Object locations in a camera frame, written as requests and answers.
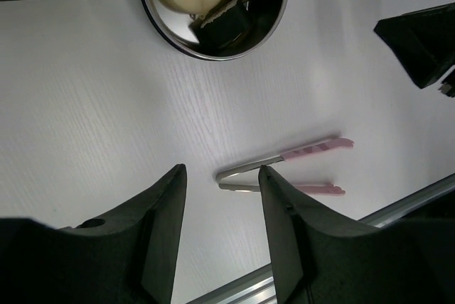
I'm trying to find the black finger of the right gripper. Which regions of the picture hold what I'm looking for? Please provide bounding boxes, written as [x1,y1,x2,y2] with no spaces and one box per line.
[374,3,454,97]

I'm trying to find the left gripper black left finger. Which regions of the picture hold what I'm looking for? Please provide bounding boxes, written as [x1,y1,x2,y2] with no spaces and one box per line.
[1,164,187,303]

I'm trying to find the steel tongs with pink tips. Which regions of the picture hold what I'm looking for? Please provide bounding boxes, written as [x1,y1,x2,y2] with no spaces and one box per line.
[215,137,355,197]

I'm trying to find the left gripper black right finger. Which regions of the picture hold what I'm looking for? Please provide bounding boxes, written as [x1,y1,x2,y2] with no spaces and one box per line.
[259,166,454,303]

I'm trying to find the green sushi roll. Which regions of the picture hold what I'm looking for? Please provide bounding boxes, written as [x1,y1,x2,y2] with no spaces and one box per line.
[189,0,253,48]

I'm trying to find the round steel lunch box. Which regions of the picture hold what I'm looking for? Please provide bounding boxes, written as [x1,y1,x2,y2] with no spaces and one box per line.
[141,0,287,61]

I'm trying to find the aluminium front rail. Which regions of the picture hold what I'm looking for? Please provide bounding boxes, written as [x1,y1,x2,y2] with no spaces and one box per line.
[191,174,454,303]

